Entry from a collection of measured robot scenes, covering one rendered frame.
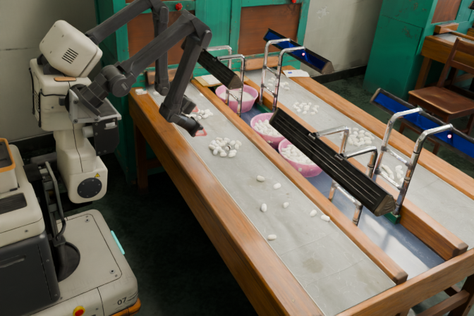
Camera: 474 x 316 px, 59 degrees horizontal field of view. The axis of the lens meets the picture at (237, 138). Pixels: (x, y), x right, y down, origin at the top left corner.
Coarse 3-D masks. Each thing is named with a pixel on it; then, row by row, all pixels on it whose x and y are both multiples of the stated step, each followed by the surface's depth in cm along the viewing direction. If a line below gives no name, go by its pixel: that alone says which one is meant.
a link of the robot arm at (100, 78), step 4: (108, 68) 149; (112, 68) 149; (116, 68) 151; (104, 72) 149; (108, 72) 148; (112, 72) 148; (116, 72) 148; (120, 72) 149; (96, 76) 148; (100, 76) 147; (104, 76) 148; (108, 76) 147; (112, 76) 146; (96, 80) 147; (100, 80) 146; (104, 80) 145; (108, 80) 146; (100, 84) 145; (104, 84) 146; (108, 84) 147; (104, 88) 147; (108, 88) 148
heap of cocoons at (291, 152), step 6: (282, 150) 211; (288, 150) 210; (294, 150) 211; (288, 156) 206; (294, 156) 206; (300, 156) 207; (300, 162) 202; (306, 162) 204; (312, 162) 204; (300, 168) 198
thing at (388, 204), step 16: (288, 128) 161; (304, 128) 155; (304, 144) 153; (320, 144) 148; (320, 160) 145; (336, 160) 141; (336, 176) 139; (352, 176) 134; (368, 176) 131; (352, 192) 133; (368, 192) 129; (384, 192) 125; (368, 208) 128; (384, 208) 125
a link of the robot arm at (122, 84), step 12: (180, 24) 153; (192, 24) 154; (204, 24) 157; (168, 36) 152; (180, 36) 154; (144, 48) 152; (156, 48) 151; (168, 48) 154; (132, 60) 150; (144, 60) 150; (132, 72) 149; (120, 84) 146; (132, 84) 150; (120, 96) 150
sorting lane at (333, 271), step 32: (160, 96) 255; (192, 96) 258; (224, 128) 226; (224, 160) 200; (256, 160) 201; (256, 192) 180; (288, 192) 182; (256, 224) 163; (288, 224) 164; (320, 224) 165; (288, 256) 150; (320, 256) 151; (352, 256) 152; (320, 288) 138; (352, 288) 139; (384, 288) 140
